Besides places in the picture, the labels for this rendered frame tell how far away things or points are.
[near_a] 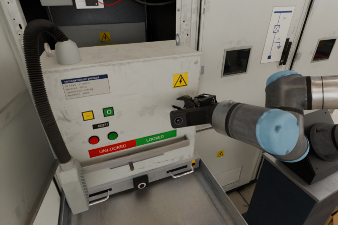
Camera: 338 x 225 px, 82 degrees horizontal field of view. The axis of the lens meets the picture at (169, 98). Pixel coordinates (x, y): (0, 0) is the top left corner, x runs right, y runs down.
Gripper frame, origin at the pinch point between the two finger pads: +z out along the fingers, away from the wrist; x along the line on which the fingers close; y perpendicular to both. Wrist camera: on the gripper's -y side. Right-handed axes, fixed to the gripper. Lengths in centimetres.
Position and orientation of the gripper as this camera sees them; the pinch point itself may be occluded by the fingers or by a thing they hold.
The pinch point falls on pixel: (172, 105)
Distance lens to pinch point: 67.3
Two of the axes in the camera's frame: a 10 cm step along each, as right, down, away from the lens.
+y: 8.1, -2.8, 5.2
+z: -5.7, -1.5, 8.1
